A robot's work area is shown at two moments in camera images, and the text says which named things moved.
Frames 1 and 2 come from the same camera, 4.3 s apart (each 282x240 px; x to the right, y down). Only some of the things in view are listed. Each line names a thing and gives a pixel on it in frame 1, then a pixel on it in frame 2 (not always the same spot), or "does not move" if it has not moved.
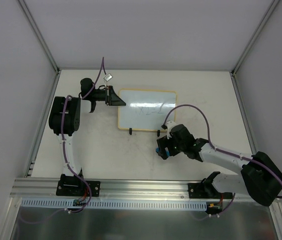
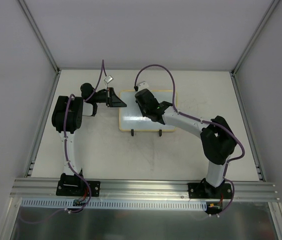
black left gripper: x=108 y=95 does not move
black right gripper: x=164 y=146 -> x=146 y=124
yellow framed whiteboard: x=145 y=109 does not move
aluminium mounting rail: x=46 y=188 does not move
